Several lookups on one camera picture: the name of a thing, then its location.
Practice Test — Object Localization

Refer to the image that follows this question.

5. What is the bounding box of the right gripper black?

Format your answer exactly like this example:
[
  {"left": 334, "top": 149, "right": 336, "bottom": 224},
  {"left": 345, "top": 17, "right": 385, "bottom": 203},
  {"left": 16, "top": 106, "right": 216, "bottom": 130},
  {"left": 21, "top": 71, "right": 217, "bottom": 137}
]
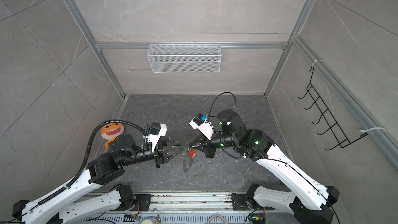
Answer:
[{"left": 189, "top": 131, "right": 239, "bottom": 158}]

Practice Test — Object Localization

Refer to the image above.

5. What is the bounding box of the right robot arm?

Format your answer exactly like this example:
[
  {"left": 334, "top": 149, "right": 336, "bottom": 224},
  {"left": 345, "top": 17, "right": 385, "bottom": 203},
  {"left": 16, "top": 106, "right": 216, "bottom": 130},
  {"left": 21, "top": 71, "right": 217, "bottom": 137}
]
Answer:
[{"left": 188, "top": 109, "right": 340, "bottom": 224}]

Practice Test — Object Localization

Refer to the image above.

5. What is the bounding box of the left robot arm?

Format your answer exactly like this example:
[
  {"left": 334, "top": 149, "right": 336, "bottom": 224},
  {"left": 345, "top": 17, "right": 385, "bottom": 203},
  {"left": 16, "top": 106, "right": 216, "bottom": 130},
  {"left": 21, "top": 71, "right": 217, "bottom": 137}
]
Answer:
[{"left": 12, "top": 134, "right": 184, "bottom": 224}]

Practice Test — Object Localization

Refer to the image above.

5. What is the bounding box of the orange shark plush toy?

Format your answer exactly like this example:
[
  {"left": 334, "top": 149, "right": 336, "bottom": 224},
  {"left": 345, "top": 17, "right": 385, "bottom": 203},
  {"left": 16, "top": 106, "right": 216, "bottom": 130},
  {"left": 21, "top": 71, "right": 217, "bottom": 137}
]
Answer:
[{"left": 101, "top": 122, "right": 124, "bottom": 149}]

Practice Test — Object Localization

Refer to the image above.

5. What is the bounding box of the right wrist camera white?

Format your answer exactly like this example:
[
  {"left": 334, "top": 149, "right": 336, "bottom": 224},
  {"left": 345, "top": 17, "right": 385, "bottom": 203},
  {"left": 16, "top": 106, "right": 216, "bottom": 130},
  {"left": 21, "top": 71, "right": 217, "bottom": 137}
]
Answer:
[{"left": 189, "top": 114, "right": 215, "bottom": 141}]

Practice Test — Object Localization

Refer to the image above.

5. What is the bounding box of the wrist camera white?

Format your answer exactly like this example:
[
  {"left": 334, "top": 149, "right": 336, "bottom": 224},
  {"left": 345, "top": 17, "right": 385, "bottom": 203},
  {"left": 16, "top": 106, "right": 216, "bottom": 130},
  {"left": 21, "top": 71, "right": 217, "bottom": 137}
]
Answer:
[
  {"left": 148, "top": 122, "right": 167, "bottom": 152},
  {"left": 189, "top": 114, "right": 215, "bottom": 141}
]

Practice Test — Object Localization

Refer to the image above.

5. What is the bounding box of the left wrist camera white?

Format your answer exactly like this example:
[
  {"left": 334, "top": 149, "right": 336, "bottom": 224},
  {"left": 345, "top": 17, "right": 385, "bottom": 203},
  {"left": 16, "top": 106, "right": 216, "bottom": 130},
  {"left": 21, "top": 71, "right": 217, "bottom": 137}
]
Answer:
[{"left": 148, "top": 122, "right": 167, "bottom": 152}]

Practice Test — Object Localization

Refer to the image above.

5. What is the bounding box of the black corrugated cable conduit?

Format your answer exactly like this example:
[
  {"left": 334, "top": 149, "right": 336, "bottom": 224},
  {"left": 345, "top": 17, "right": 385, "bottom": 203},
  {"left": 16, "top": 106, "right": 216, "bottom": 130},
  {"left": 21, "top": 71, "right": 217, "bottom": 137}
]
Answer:
[{"left": 37, "top": 119, "right": 148, "bottom": 206}]

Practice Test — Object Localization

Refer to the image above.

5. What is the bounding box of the right camera black cable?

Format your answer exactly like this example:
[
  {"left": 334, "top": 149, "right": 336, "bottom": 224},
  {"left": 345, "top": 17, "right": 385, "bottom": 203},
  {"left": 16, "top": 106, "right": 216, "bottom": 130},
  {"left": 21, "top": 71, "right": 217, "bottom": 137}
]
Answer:
[{"left": 207, "top": 92, "right": 237, "bottom": 119}]

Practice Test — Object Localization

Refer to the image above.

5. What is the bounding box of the aluminium rail frame front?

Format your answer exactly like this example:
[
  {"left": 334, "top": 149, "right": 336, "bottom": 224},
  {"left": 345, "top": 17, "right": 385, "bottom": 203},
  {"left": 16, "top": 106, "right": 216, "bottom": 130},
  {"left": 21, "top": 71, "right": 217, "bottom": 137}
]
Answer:
[{"left": 62, "top": 192, "right": 324, "bottom": 224}]

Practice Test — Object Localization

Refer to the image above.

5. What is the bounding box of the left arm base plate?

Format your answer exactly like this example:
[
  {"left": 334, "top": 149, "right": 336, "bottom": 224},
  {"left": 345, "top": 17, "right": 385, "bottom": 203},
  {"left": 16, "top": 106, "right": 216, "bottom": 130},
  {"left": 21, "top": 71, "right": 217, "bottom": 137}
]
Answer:
[{"left": 123, "top": 194, "right": 152, "bottom": 213}]

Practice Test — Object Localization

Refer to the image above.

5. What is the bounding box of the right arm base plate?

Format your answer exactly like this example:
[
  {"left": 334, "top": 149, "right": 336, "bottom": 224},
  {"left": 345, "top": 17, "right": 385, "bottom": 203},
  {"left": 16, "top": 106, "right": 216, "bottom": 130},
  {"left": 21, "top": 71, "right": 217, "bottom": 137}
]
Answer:
[{"left": 230, "top": 193, "right": 274, "bottom": 211}]

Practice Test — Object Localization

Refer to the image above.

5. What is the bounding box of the white wire mesh basket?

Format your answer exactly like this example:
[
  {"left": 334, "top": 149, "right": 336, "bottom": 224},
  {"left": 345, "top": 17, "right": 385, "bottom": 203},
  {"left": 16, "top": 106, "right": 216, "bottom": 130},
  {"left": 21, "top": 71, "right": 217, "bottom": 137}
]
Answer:
[{"left": 147, "top": 44, "right": 222, "bottom": 73}]

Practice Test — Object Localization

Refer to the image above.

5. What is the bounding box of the black wire hook rack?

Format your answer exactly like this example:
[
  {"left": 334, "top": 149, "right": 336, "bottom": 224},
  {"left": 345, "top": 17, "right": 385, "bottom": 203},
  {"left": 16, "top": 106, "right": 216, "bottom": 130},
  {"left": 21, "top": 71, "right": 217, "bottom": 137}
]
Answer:
[{"left": 298, "top": 67, "right": 368, "bottom": 151}]

